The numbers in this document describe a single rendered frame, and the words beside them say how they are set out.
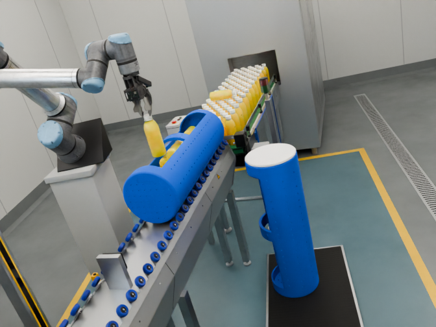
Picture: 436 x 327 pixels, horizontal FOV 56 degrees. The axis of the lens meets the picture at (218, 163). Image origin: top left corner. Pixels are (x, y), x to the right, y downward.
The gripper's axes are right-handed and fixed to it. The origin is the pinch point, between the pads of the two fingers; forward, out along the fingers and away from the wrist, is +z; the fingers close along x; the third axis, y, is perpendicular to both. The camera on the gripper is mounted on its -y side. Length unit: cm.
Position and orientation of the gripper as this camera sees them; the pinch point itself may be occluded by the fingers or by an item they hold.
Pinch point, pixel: (146, 113)
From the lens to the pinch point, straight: 195.1
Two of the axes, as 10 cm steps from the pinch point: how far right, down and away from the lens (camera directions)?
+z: 2.3, 8.8, 4.1
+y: -2.5, 4.6, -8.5
